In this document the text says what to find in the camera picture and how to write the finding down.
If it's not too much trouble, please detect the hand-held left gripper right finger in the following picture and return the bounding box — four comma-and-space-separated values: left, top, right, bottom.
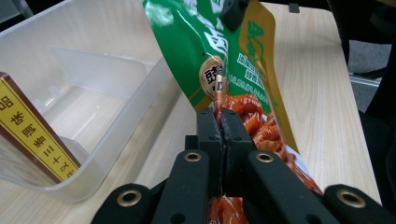
220, 108, 258, 196

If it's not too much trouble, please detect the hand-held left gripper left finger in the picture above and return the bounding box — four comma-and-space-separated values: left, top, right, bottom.
185, 107, 225, 198

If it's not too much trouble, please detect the green seasoning packet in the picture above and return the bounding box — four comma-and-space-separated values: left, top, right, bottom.
142, 0, 324, 224

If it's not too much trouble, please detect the translucent plastic storage box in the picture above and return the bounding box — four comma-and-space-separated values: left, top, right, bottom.
0, 0, 183, 203

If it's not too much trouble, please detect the yellow and maroon seasoning box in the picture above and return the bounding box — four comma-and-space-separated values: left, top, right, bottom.
0, 71, 82, 185

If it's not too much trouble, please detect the dark chair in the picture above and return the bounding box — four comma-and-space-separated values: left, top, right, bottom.
326, 0, 396, 79

